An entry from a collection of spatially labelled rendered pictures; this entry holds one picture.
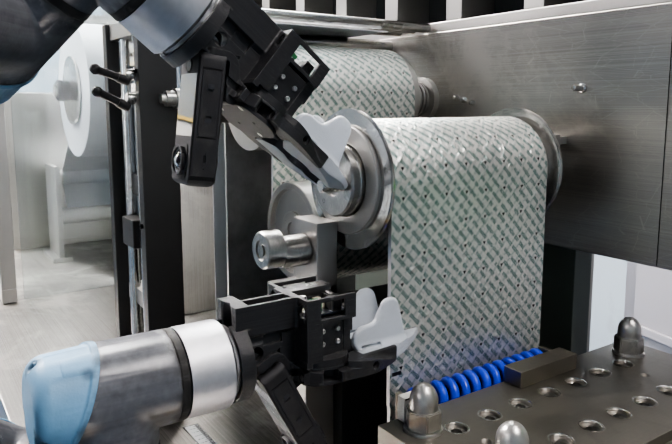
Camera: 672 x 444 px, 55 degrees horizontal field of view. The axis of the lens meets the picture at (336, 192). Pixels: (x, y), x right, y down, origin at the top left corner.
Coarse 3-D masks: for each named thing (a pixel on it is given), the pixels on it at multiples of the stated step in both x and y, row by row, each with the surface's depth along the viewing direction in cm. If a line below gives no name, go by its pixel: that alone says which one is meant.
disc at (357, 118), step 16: (336, 112) 69; (352, 112) 66; (368, 128) 64; (384, 144) 62; (384, 160) 63; (384, 176) 63; (384, 192) 63; (320, 208) 73; (384, 208) 63; (384, 224) 64; (352, 240) 68; (368, 240) 66
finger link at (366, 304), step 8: (368, 288) 66; (360, 296) 65; (368, 296) 66; (360, 304) 65; (368, 304) 66; (376, 304) 66; (360, 312) 65; (368, 312) 66; (376, 312) 67; (352, 320) 65; (360, 320) 66; (368, 320) 66; (352, 328) 65
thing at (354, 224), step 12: (360, 132) 65; (360, 144) 65; (360, 156) 65; (372, 156) 63; (372, 168) 63; (372, 180) 64; (372, 192) 64; (372, 204) 64; (348, 216) 68; (360, 216) 66; (372, 216) 64; (348, 228) 68; (360, 228) 66
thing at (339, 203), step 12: (348, 144) 67; (348, 156) 65; (348, 168) 64; (360, 168) 65; (348, 180) 64; (360, 180) 64; (336, 192) 67; (348, 192) 65; (360, 192) 65; (324, 204) 68; (336, 204) 66; (348, 204) 65; (360, 204) 66; (336, 216) 67
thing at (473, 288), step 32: (448, 224) 68; (480, 224) 71; (512, 224) 74; (544, 224) 77; (416, 256) 66; (448, 256) 69; (480, 256) 72; (512, 256) 75; (416, 288) 67; (448, 288) 69; (480, 288) 72; (512, 288) 75; (416, 320) 67; (448, 320) 70; (480, 320) 73; (512, 320) 76; (416, 352) 68; (448, 352) 70; (480, 352) 73; (512, 352) 77
